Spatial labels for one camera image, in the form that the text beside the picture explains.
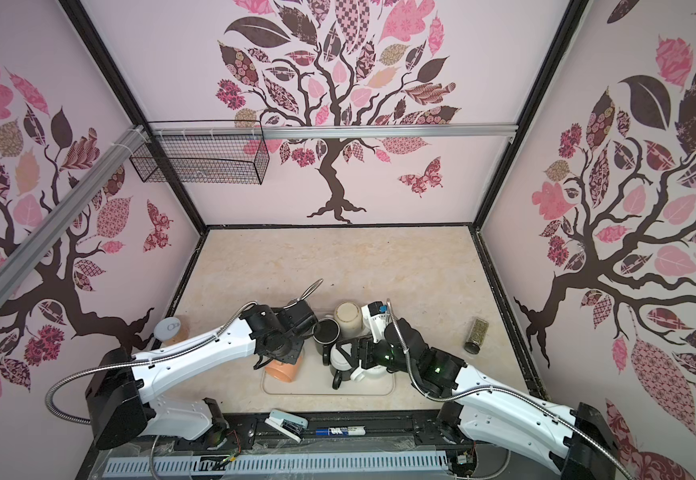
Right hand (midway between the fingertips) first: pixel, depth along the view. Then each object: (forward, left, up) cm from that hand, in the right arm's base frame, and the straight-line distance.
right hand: (344, 343), depth 71 cm
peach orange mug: (-4, +16, -9) cm, 18 cm away
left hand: (0, +16, -8) cm, 18 cm away
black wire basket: (+79, +59, +1) cm, 99 cm away
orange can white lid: (+9, +51, -11) cm, 53 cm away
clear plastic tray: (-3, +9, -17) cm, 20 cm away
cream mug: (+10, -1, -8) cm, 13 cm away
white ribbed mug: (-4, -4, -10) cm, 12 cm away
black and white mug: (-3, +1, -9) cm, 10 cm away
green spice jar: (+8, -40, -14) cm, 43 cm away
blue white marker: (-17, +1, -15) cm, 23 cm away
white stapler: (-15, +14, -15) cm, 26 cm away
